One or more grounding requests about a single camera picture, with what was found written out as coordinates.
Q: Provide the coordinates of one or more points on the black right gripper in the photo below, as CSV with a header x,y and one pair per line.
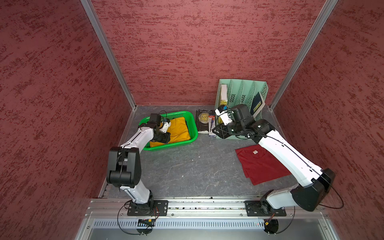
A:
x,y
223,133

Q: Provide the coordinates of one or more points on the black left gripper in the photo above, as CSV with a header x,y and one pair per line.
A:
x,y
165,139

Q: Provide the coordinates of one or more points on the yellow t-shirt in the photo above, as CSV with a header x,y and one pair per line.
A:
x,y
178,130

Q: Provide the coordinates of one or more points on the red t-shirt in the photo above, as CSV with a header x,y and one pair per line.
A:
x,y
259,165

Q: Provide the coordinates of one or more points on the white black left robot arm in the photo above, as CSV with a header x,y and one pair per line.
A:
x,y
124,169

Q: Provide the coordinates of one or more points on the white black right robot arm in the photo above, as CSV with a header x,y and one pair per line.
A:
x,y
314,183

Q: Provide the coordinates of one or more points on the green plastic basket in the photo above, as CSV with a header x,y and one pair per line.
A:
x,y
191,125

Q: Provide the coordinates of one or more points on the red white pen box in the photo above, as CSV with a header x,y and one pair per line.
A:
x,y
212,125

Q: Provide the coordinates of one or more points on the black book with gold circle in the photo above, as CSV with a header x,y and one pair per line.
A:
x,y
202,120

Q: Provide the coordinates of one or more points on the yellow white book in organizer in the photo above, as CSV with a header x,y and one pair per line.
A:
x,y
223,95

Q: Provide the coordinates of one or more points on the mint green file organizer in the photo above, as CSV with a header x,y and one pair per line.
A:
x,y
240,97

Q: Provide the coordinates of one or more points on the dark blue book in organizer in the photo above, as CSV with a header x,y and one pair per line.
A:
x,y
257,105

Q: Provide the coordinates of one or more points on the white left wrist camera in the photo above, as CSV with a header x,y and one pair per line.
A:
x,y
165,125

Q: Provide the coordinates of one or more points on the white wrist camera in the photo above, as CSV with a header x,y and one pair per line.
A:
x,y
165,125
223,113

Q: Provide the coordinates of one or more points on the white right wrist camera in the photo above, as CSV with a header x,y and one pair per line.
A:
x,y
223,113

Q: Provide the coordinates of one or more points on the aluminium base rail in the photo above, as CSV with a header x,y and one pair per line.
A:
x,y
195,213

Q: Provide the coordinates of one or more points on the left aluminium corner post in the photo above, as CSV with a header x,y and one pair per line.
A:
x,y
96,24

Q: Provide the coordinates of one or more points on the aluminium corner post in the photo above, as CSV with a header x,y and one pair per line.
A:
x,y
316,28
96,24

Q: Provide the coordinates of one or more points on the right aluminium corner post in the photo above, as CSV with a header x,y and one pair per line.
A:
x,y
316,28

